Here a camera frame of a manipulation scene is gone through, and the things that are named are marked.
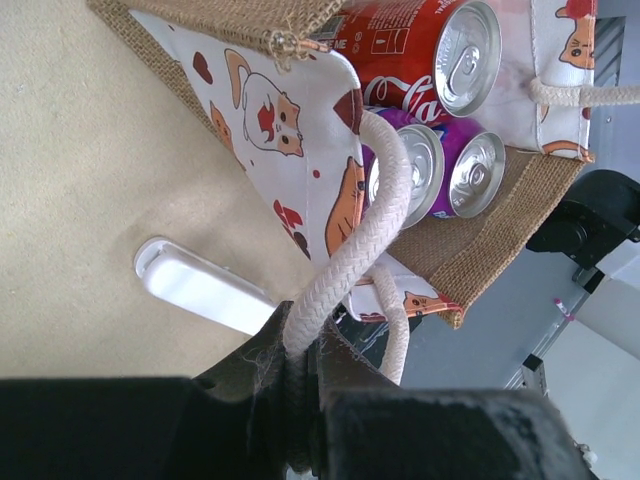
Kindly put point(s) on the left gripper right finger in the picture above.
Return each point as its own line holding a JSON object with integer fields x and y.
{"x": 369, "y": 428}

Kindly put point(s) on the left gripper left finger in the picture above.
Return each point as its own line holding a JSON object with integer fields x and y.
{"x": 225, "y": 423}

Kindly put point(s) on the canvas bag with cat print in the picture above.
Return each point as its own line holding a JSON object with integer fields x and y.
{"x": 546, "y": 128}

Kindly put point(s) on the purple soda can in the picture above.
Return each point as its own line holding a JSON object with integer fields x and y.
{"x": 475, "y": 162}
{"x": 426, "y": 156}

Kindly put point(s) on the red cola can back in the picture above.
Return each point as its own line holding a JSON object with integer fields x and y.
{"x": 432, "y": 59}

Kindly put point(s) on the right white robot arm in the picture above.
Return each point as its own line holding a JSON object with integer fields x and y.
{"x": 596, "y": 225}

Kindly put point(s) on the white oblong plastic case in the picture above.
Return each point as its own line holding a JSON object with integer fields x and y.
{"x": 180, "y": 277}

